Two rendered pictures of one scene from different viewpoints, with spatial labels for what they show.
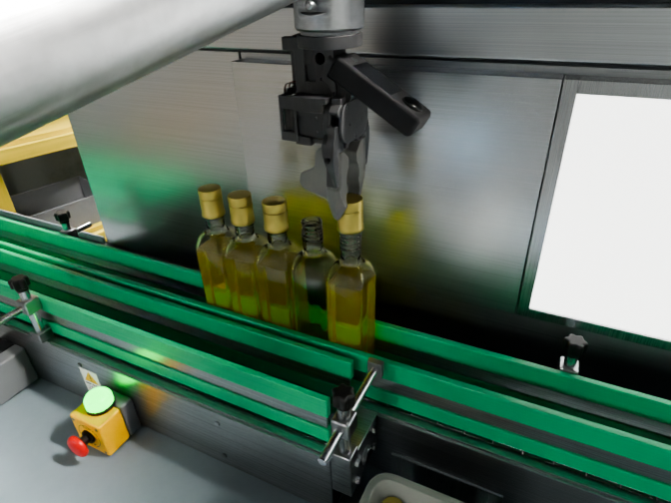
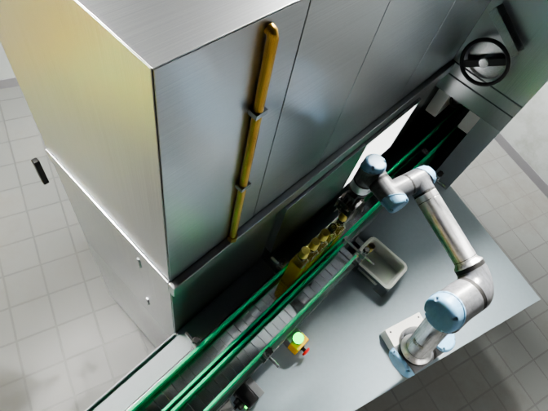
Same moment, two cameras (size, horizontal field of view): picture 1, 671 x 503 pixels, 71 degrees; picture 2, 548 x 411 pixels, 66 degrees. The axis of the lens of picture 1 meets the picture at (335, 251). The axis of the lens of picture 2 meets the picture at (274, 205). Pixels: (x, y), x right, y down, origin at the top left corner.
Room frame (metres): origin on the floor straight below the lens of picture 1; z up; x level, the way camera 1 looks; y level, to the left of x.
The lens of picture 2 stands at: (0.81, 0.94, 2.51)
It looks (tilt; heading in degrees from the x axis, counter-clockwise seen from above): 56 degrees down; 271
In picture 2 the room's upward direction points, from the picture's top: 19 degrees clockwise
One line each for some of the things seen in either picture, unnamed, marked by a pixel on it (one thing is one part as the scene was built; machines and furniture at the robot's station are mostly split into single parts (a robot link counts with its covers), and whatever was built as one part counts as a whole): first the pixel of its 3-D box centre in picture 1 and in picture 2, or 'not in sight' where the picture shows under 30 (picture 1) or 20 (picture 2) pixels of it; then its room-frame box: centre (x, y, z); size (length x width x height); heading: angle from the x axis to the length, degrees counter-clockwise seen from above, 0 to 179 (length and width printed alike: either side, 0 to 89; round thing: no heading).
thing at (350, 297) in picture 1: (351, 320); (331, 236); (0.55, -0.02, 0.99); 0.06 x 0.06 x 0.21; 62
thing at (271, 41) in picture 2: not in sight; (246, 166); (0.91, 0.36, 1.76); 0.03 x 0.03 x 0.72; 63
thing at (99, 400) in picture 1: (98, 399); (298, 338); (0.55, 0.40, 0.84); 0.04 x 0.04 x 0.03
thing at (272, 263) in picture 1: (284, 301); (314, 252); (0.61, 0.08, 0.99); 0.06 x 0.06 x 0.21; 63
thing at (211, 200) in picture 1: (211, 201); (304, 252); (0.66, 0.18, 1.14); 0.04 x 0.04 x 0.04
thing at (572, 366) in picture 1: (566, 367); not in sight; (0.49, -0.32, 0.94); 0.07 x 0.04 x 0.13; 153
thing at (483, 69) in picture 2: not in sight; (485, 61); (0.18, -0.81, 1.49); 0.21 x 0.05 x 0.21; 153
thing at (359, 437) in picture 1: (356, 450); (346, 258); (0.43, -0.02, 0.85); 0.09 x 0.04 x 0.07; 153
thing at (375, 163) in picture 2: not in sight; (370, 171); (0.56, 0.00, 1.48); 0.09 x 0.08 x 0.11; 139
